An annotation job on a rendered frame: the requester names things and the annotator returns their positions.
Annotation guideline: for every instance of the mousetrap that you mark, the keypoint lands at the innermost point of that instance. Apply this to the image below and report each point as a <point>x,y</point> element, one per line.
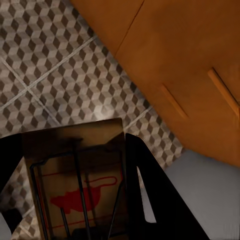
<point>78,180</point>

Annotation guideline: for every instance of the cabinet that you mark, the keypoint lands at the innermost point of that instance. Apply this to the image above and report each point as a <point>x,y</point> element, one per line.
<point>184,56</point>

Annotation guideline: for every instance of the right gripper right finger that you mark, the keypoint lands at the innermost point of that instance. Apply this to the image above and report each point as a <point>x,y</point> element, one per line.
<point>174,219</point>

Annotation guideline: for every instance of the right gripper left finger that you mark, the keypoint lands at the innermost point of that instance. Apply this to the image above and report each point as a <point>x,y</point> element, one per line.
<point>11,153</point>

